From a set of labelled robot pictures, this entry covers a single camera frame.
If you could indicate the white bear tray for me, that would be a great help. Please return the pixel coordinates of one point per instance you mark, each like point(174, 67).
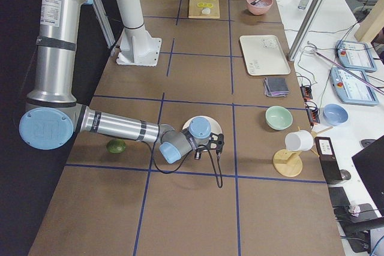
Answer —
point(263, 55)

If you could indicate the aluminium frame post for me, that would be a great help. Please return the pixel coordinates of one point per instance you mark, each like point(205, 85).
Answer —
point(304, 28)

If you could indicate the wooden cutting board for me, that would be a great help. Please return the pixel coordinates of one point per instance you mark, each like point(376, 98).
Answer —
point(198, 9)

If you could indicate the pink bowl with ice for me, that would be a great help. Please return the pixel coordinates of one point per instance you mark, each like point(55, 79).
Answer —
point(260, 7)

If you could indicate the black box device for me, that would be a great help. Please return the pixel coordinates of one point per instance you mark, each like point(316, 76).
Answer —
point(328, 160)

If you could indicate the teach pendant far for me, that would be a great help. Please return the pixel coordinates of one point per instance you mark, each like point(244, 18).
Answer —
point(354, 54)

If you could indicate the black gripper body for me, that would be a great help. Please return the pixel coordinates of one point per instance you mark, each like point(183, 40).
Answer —
point(201, 150)

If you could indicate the green lime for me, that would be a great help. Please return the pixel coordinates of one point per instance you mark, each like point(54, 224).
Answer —
point(116, 146)

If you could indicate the teach pendant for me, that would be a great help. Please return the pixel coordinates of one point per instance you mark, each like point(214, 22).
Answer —
point(351, 90)
point(354, 54)

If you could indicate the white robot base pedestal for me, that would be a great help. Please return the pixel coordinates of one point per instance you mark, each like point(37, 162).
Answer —
point(137, 47)

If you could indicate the folded grey purple cloths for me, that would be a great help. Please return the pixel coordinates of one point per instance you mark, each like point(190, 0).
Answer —
point(275, 87)

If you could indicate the teach pendant near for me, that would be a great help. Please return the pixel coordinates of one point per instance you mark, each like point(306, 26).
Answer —
point(351, 90)

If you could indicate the wooden mug stand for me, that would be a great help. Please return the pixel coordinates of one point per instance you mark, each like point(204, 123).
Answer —
point(288, 163)

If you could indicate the white mug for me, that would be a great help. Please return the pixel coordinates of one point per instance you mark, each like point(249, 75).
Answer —
point(301, 140)

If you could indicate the blue bowl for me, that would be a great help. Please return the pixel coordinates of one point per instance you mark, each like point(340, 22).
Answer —
point(334, 114)

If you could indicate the green bowl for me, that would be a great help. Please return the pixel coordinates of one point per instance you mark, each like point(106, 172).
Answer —
point(278, 118)

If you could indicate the round white plate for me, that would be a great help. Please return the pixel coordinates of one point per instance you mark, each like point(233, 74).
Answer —
point(215, 127)

